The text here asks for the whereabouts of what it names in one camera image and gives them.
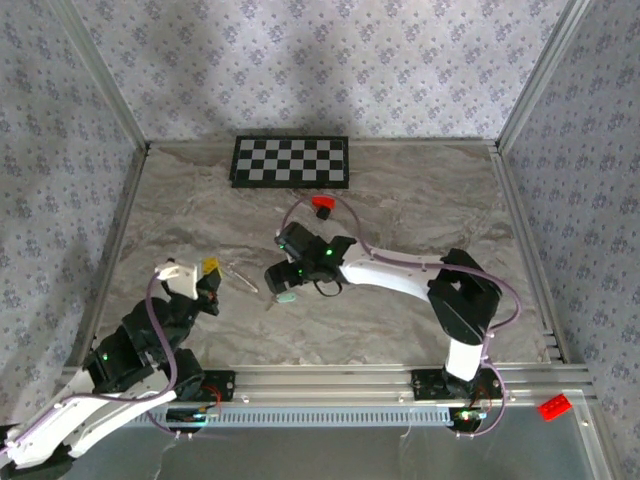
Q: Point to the mint green key tag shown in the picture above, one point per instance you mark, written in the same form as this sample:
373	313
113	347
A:
286	299

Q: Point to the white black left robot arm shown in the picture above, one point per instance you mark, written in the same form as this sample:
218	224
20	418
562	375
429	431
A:
100	420

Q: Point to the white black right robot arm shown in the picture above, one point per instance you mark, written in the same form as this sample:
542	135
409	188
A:
390	272

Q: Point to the small red black block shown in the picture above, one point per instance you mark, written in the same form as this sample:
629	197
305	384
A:
322	202

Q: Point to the small circuit board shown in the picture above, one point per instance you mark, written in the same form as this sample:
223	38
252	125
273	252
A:
467	417
192	416

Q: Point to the black white checkerboard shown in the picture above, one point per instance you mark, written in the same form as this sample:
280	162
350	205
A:
290	162

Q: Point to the grey metal sheet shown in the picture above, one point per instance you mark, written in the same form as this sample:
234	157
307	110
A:
325	455

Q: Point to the red toy brick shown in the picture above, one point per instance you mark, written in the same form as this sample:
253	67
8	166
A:
555	407

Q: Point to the aluminium side rail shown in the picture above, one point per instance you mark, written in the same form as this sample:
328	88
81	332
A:
112	250
525	250

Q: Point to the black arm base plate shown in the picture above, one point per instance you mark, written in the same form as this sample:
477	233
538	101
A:
425	385
225	385

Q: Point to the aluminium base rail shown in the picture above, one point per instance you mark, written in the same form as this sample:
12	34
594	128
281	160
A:
325	385

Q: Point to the aluminium rear rail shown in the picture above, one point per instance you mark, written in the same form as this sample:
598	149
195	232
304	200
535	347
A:
425	142

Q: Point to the aluminium corner post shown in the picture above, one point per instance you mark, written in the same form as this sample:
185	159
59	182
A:
541	75
110	82

